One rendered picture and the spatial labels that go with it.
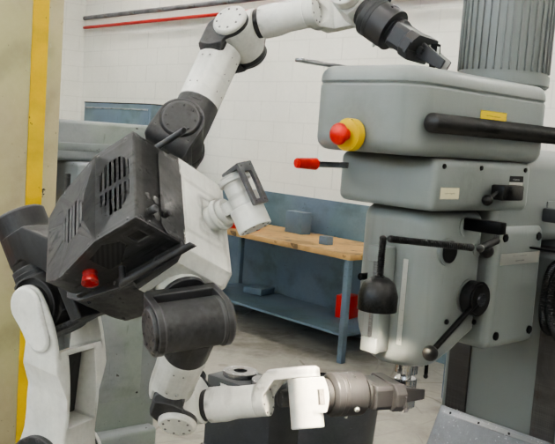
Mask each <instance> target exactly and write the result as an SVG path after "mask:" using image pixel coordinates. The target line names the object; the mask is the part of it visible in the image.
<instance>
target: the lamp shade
mask: <svg viewBox="0 0 555 444"><path fill-rule="evenodd" d="M397 303H398V294H397V290H396V284H395V283H394V282H392V281H391V280H390V279H389V278H388V277H385V276H383V277H378V276H376V275H375V276H371V277H369V278H368V279H366V280H364V281H363V283H362V286H361V287H360V289H359V295H358V305H357V309H358V310H360V311H363V312H367V313H372V314H380V315H390V314H395V313H396V312H397Z"/></svg>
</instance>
